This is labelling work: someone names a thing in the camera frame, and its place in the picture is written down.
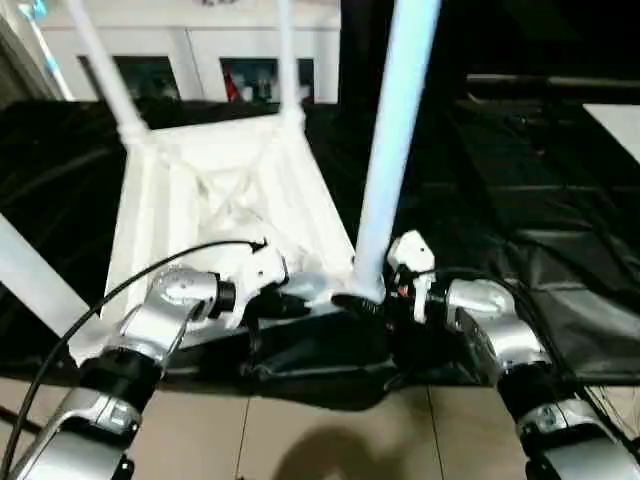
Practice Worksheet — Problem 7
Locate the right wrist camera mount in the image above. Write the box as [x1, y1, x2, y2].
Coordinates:
[388, 229, 436, 321]

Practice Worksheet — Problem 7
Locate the black work mat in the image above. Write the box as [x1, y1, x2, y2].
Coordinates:
[0, 97, 640, 414]

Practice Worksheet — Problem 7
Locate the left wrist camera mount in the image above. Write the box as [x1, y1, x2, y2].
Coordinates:
[224, 244, 291, 329]

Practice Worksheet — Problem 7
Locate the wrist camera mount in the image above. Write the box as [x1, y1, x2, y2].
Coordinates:
[388, 229, 436, 321]
[224, 244, 291, 329]

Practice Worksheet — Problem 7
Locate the robot arm base with cables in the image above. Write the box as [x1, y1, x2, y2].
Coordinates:
[584, 384, 640, 451]

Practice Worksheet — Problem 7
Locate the white flat board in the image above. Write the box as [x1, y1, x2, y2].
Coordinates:
[582, 103, 640, 164]

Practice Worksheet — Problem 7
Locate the white plastic table top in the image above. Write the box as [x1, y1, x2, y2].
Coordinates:
[69, 112, 386, 366]

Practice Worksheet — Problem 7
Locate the teal white plastic object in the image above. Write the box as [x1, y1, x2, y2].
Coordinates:
[19, 0, 71, 101]

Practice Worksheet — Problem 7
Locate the white sideboard cabinet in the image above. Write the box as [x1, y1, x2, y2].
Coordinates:
[39, 19, 341, 104]

